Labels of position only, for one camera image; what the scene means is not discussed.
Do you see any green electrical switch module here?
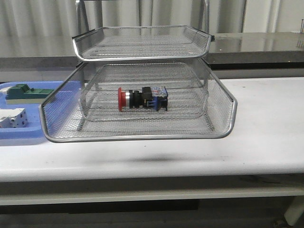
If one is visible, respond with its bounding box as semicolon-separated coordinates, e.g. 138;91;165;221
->
5;84;54;105

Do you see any silver mesh tray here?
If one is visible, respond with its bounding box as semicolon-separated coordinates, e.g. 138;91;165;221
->
42;58;237;143
79;78;209;122
72;25;214;62

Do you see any red emergency stop button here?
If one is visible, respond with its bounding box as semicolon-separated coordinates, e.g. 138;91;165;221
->
117;86;168;112

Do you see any white circuit breaker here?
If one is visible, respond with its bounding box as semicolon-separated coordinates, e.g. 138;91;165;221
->
0;108;28;128

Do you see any blue plastic tray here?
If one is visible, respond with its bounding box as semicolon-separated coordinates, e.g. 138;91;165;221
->
0;80;81;139

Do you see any white table leg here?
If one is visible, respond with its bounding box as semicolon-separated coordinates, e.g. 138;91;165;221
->
284;196;304;226

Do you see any silver metal rack frame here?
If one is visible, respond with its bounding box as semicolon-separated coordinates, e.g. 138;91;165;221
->
75;0;215;133

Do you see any dark grey counter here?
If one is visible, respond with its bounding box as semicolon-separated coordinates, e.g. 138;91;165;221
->
0;32;304;82

